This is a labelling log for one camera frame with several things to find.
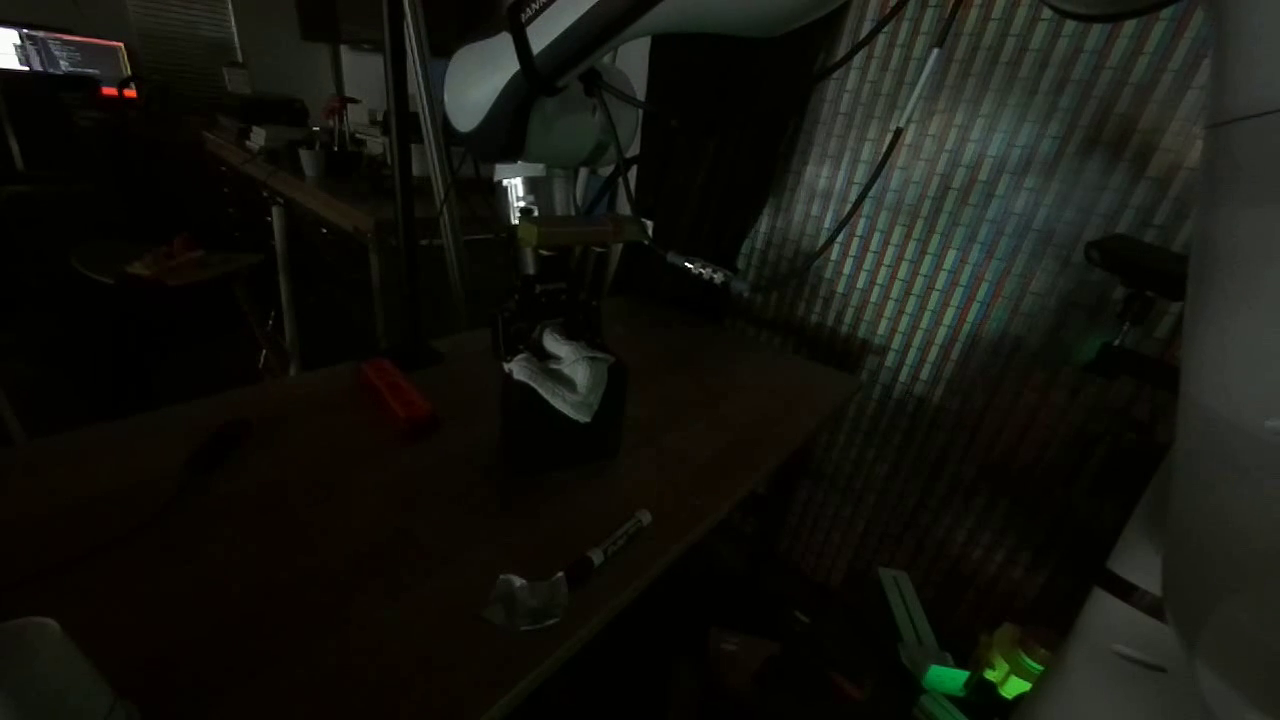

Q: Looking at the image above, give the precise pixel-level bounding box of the grey rounded object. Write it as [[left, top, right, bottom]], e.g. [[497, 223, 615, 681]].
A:
[[0, 611, 131, 720]]

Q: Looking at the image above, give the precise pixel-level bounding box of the crumpled clear plastic wrap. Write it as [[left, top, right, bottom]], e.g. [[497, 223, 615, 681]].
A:
[[481, 567, 575, 637]]

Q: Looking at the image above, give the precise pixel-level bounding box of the black cable with connector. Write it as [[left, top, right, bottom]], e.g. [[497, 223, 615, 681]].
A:
[[652, 0, 972, 291]]

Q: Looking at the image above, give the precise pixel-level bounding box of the white textured cloth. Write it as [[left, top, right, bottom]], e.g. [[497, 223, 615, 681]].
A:
[[500, 324, 620, 428]]

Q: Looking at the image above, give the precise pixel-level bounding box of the white round column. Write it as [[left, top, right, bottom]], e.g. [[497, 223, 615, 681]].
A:
[[1022, 0, 1280, 720]]

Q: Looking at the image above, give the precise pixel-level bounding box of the yellowish wrist camera box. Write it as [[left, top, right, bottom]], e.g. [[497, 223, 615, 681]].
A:
[[514, 215, 652, 250]]

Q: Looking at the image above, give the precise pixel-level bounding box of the black clamp mount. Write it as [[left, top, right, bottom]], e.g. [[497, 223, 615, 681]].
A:
[[1081, 232, 1192, 303]]

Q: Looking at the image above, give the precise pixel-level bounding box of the stack of papers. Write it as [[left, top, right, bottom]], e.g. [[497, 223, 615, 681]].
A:
[[123, 232, 259, 291]]

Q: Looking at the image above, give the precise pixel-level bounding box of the red block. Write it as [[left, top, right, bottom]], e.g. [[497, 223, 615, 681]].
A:
[[356, 357, 438, 431]]

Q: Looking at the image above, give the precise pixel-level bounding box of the yellow-green glowing clamp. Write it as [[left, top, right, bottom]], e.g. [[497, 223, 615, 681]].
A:
[[975, 637, 1057, 702]]

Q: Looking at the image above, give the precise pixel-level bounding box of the dark metal pole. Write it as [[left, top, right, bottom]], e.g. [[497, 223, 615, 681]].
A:
[[376, 0, 432, 366]]

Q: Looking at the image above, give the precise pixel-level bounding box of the wooden side desk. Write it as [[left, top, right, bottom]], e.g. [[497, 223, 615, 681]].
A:
[[196, 122, 392, 366]]

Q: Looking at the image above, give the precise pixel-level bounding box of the dark cup with white item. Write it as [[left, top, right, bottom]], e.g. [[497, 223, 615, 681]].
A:
[[490, 349, 632, 471]]

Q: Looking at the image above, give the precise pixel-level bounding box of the green glowing block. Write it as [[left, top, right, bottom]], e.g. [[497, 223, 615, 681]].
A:
[[915, 654, 978, 701]]

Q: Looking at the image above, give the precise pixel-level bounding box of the electronic device lit display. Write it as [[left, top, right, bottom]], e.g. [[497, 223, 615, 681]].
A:
[[0, 20, 144, 112]]

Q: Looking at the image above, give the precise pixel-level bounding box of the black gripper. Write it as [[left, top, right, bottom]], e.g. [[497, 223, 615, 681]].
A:
[[490, 243, 600, 359]]

